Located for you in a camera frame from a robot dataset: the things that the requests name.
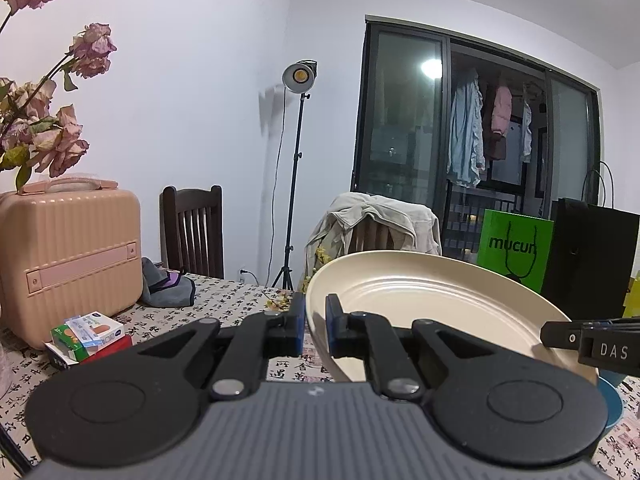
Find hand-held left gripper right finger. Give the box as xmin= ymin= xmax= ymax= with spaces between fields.
xmin=326 ymin=295 xmax=498 ymax=401

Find pink hanging jacket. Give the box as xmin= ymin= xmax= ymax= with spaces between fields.
xmin=482 ymin=85 xmax=513 ymax=161

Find light blue hanging shirt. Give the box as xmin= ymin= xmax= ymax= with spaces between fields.
xmin=446 ymin=67 xmax=487 ymax=188

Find dark framed glass door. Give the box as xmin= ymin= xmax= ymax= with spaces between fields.
xmin=350 ymin=15 xmax=603 ymax=263

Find pink hard suitcase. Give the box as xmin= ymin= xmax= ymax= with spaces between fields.
xmin=0 ymin=177 xmax=142 ymax=351

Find beige jacket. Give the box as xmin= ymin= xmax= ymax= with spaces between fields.
xmin=306 ymin=192 xmax=442 ymax=286

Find black paper bag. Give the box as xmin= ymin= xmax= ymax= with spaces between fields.
xmin=541 ymin=160 xmax=640 ymax=321

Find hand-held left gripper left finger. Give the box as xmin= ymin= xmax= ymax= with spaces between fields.
xmin=137 ymin=292 xmax=306 ymax=401

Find green paper bag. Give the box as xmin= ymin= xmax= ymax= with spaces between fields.
xmin=476 ymin=208 xmax=555 ymax=293

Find grey purple cloth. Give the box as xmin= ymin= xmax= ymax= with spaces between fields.
xmin=141 ymin=257 xmax=197 ymax=308

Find yellow flower branch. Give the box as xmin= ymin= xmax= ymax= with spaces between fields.
xmin=265 ymin=247 xmax=333 ymax=311

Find cream round plate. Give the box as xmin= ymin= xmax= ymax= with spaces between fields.
xmin=305 ymin=250 xmax=600 ymax=386

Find white blue small box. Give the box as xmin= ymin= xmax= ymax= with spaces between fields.
xmin=65 ymin=311 xmax=124 ymax=348

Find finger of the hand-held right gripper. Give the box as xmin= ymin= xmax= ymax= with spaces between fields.
xmin=540 ymin=320 xmax=583 ymax=351

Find green white small box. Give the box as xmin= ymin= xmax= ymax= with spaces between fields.
xmin=44 ymin=324 xmax=88 ymax=371

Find red flat box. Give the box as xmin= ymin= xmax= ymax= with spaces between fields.
xmin=75 ymin=335 xmax=133 ymax=366

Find dark wooden chair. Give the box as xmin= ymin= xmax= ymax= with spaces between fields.
xmin=350 ymin=220 xmax=416 ymax=256
xmin=160 ymin=185 xmax=224 ymax=281

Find studio light on stand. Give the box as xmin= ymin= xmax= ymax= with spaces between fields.
xmin=270 ymin=60 xmax=319 ymax=291

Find dried pink roses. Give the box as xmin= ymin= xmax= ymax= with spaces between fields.
xmin=0 ymin=0 xmax=118 ymax=193

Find blue bowl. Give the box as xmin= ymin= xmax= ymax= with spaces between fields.
xmin=597 ymin=372 xmax=624 ymax=433

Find white hanging garment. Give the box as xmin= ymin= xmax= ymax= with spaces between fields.
xmin=520 ymin=100 xmax=533 ymax=163

